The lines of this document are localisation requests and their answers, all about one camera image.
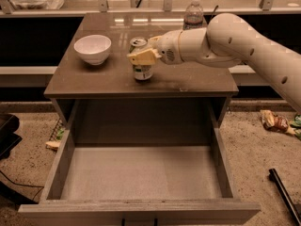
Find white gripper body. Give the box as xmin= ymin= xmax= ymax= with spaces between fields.
xmin=156 ymin=30 xmax=182 ymax=65

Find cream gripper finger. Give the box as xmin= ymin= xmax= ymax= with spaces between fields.
xmin=148 ymin=36 xmax=161 ymax=49
xmin=127 ymin=48 xmax=162 ymax=66

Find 7up soda can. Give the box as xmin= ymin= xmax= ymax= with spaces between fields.
xmin=129 ymin=37 xmax=152 ymax=81

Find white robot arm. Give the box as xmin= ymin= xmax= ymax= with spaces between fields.
xmin=127 ymin=13 xmax=301 ymax=112

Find open grey top drawer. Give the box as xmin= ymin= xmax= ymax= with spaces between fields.
xmin=19 ymin=122 xmax=260 ymax=226

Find clear plastic water bottle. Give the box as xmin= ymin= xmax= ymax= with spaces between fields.
xmin=183 ymin=0 xmax=203 ymax=30

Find white ceramic bowl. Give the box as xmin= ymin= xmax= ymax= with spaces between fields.
xmin=73 ymin=35 xmax=112 ymax=65

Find brown snack bag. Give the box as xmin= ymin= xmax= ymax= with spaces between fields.
xmin=261 ymin=110 xmax=295 ymax=135

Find metal railing shelf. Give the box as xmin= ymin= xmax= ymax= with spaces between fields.
xmin=0 ymin=0 xmax=301 ymax=17

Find green snack bag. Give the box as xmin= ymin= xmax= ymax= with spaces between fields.
xmin=290 ymin=114 xmax=301 ymax=140

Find black object at left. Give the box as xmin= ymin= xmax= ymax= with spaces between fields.
xmin=0 ymin=114 xmax=22 ymax=159

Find black bar on floor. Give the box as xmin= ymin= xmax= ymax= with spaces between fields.
xmin=269 ymin=169 xmax=301 ymax=226

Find wire basket with snacks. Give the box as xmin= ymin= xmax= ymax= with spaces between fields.
xmin=45 ymin=120 xmax=65 ymax=151

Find black drawer handle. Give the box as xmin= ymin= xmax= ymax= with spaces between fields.
xmin=120 ymin=218 xmax=158 ymax=226

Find black cable on floor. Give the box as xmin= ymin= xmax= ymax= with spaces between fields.
xmin=0 ymin=169 xmax=45 ymax=202

